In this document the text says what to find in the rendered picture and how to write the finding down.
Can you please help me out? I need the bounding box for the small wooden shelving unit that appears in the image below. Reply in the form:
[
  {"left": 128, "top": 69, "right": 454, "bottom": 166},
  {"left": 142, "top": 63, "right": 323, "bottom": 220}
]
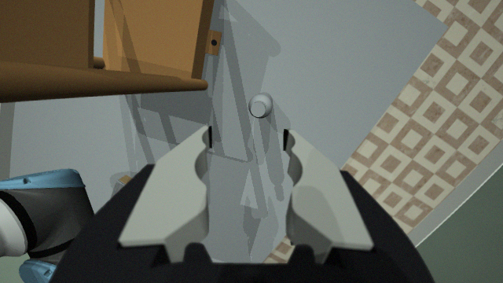
[{"left": 0, "top": 0, "right": 222, "bottom": 103}]

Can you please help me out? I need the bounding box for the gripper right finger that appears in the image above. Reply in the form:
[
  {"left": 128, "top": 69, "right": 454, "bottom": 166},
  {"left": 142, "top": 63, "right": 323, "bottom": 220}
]
[{"left": 283, "top": 128, "right": 435, "bottom": 283}]

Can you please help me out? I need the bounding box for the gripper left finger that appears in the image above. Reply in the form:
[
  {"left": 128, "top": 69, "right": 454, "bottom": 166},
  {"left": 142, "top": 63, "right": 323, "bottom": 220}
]
[{"left": 48, "top": 125, "right": 212, "bottom": 283}]

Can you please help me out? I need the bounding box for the grey bottle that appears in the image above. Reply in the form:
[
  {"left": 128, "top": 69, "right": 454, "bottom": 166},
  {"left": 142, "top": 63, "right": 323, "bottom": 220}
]
[{"left": 248, "top": 94, "right": 273, "bottom": 119}]

